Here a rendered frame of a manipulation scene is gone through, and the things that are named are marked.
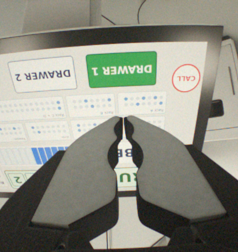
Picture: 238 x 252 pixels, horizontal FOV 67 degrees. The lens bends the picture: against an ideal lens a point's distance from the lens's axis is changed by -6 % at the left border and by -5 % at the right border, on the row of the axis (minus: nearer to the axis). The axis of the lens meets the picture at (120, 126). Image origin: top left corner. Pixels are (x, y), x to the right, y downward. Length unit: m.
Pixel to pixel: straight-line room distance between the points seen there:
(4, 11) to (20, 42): 1.03
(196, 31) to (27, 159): 0.33
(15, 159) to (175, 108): 0.29
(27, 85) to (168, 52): 0.20
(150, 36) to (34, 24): 0.26
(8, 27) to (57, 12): 0.84
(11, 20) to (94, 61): 1.07
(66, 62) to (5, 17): 1.04
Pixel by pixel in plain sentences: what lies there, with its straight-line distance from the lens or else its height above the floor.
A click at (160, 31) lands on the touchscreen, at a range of 0.26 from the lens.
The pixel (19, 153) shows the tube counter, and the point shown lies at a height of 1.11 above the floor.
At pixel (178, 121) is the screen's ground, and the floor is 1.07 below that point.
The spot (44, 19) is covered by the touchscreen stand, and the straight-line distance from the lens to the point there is 0.44.
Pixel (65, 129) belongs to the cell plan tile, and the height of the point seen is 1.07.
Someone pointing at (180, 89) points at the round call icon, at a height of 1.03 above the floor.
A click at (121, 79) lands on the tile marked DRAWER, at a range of 0.27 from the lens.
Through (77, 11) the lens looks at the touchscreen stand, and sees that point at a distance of 0.43.
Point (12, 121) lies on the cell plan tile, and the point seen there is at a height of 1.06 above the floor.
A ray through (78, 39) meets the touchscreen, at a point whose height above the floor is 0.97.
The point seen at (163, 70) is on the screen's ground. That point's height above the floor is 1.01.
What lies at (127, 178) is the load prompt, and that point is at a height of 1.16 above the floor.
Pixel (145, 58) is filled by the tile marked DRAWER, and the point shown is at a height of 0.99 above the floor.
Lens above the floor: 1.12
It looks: 10 degrees down
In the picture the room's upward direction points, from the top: 178 degrees clockwise
